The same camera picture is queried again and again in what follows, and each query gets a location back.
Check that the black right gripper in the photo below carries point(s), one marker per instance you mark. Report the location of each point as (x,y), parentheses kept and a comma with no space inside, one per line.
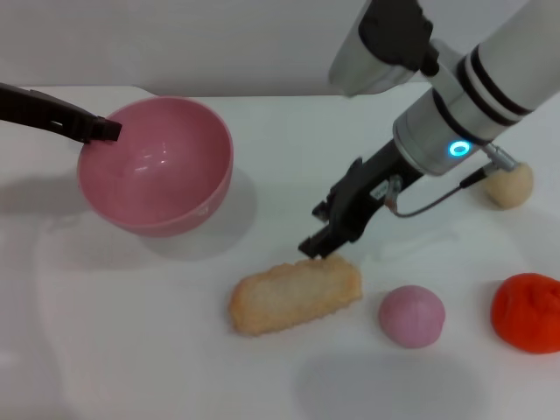
(367,192)

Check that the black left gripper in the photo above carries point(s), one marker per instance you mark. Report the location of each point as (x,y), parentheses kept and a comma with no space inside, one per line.
(44,109)

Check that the pink plastic bowl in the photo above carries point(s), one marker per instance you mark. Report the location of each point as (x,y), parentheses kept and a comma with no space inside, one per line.
(153,188)

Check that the orange striped bread loaf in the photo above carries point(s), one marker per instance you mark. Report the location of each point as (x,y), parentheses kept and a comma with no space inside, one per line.
(293,297)

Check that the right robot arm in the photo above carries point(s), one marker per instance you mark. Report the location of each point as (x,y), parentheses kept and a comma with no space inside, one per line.
(494,74)

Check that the pink round bun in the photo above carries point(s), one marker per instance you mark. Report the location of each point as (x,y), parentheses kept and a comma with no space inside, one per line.
(411,317)

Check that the beige bun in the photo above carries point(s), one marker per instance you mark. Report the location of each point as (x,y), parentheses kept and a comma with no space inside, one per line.
(512,192)

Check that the orange red bun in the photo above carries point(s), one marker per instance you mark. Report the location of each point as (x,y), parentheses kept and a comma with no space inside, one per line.
(525,315)

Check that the right wrist camera housing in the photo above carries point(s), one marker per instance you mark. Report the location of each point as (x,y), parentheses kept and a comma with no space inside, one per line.
(363,57)

